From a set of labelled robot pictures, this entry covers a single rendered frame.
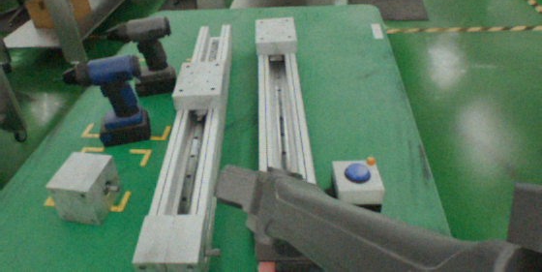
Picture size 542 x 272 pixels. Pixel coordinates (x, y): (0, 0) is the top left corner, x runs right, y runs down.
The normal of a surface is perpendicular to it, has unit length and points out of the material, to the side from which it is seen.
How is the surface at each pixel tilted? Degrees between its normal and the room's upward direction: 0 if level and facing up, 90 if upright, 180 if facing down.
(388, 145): 0
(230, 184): 45
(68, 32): 90
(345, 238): 68
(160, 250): 0
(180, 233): 0
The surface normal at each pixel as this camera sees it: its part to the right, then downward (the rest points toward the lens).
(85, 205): -0.25, 0.56
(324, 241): -0.96, -0.25
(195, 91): -0.11, -0.83
